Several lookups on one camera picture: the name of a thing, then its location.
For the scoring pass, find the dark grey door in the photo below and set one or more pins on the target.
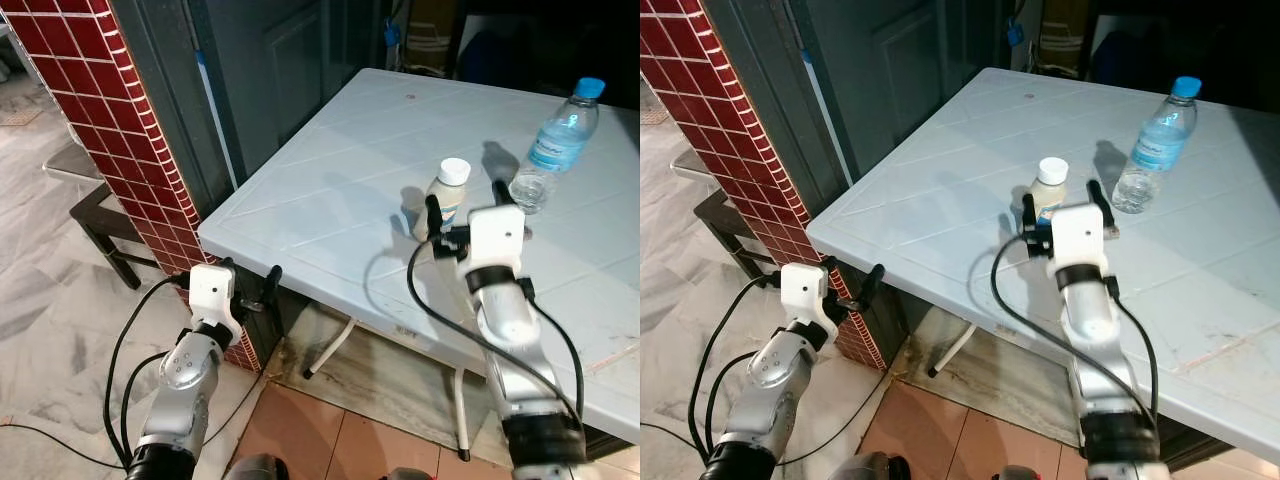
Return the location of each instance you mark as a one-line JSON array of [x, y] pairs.
[[900, 70], [290, 70]]

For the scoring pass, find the grey left robot leg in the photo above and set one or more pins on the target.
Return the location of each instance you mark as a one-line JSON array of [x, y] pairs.
[[882, 468], [258, 468]]

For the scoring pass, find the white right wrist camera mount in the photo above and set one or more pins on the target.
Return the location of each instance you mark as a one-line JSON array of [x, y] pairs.
[[497, 235], [1078, 232]]

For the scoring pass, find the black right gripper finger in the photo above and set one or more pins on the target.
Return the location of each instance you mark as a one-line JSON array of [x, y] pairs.
[[435, 215], [503, 194], [1029, 212], [1099, 194]]

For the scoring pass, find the blue-capped clear water bottle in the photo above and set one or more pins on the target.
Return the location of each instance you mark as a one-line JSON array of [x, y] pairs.
[[560, 140], [1160, 140]]

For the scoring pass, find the dark wooden bench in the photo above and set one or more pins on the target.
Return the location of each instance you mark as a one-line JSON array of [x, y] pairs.
[[100, 212], [720, 212]]

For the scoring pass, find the grey robot leg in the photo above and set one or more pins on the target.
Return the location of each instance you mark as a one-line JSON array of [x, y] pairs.
[[882, 468], [1015, 474], [258, 468], [410, 474]]

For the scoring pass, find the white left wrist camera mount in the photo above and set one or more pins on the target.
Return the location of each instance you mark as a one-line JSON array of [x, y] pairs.
[[803, 290], [210, 290]]

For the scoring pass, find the beige woven chair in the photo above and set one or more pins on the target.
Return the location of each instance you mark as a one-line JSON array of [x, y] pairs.
[[1060, 40], [432, 40]]

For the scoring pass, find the white plastic table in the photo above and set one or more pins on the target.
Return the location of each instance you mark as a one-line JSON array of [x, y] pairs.
[[950, 170], [350, 170]]

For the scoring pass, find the small white-capped drink bottle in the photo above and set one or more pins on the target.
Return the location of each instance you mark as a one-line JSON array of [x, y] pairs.
[[1051, 185], [453, 185]]

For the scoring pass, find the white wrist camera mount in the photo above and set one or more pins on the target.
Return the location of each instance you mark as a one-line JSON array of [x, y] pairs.
[[497, 235], [210, 290], [803, 290], [1078, 232]]

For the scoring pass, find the grey right robot leg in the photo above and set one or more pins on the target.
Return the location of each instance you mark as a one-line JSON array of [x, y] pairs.
[[1015, 474], [410, 474]]

